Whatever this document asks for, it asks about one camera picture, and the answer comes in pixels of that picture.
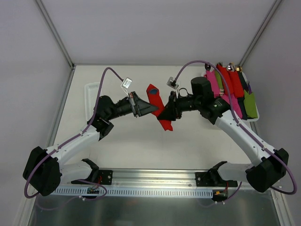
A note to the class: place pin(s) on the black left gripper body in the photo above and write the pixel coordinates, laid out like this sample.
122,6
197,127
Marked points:
135,104

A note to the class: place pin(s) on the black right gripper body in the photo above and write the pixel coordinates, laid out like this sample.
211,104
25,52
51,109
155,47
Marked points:
173,106

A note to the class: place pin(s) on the red paper napkin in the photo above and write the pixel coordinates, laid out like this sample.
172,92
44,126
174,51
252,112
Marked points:
157,101

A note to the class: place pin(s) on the blue plastic spoon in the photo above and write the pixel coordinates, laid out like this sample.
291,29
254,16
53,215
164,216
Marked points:
153,91

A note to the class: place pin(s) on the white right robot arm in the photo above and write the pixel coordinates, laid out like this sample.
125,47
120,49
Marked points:
267,164

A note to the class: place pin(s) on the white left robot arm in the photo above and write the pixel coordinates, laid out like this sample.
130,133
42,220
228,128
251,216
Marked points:
46,169

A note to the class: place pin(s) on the white utensil tray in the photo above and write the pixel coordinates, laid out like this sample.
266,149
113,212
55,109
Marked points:
90,95

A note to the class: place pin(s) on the white basket of rolled napkins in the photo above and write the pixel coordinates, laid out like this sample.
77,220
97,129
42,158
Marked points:
232,85

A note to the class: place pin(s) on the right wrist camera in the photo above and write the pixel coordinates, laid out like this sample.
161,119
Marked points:
172,83

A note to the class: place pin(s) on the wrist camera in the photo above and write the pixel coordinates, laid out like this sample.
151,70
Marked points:
172,83
125,84

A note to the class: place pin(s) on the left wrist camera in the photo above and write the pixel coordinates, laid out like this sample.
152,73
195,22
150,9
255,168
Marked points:
125,84

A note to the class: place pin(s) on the aluminium mounting rail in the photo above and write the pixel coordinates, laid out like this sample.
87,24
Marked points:
153,178

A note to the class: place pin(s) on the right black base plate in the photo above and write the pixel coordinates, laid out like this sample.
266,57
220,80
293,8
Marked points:
212,179

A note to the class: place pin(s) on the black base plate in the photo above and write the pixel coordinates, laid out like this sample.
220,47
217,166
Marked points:
103,177
212,179

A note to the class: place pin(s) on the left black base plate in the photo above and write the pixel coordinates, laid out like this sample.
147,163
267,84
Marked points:
103,177

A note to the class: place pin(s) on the white slotted cable duct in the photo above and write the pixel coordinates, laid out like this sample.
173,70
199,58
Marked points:
134,192

